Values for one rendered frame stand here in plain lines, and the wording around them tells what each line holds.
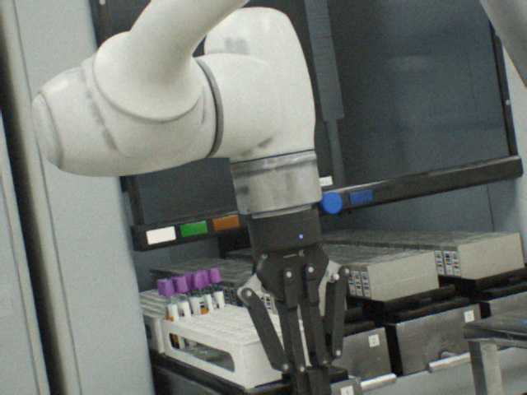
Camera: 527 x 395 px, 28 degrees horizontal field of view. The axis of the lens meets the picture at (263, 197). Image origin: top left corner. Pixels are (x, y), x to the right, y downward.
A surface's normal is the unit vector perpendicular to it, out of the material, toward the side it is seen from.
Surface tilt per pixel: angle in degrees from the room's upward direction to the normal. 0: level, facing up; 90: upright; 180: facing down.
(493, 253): 90
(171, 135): 141
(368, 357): 90
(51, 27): 90
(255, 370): 90
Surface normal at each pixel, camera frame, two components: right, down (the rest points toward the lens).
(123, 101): 0.00, 0.01
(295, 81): 0.62, -0.10
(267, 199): -0.31, 0.09
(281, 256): 0.39, -0.03
